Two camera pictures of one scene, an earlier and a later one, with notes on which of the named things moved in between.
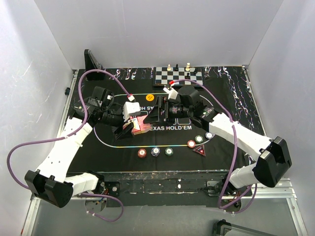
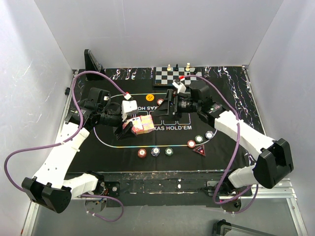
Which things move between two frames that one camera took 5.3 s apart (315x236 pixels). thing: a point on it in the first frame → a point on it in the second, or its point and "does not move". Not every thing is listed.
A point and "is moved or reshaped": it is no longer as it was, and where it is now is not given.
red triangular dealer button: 201,150 does not move
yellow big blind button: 149,97 does not move
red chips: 191,143 does not move
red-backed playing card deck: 140,127 is moved or reshaped
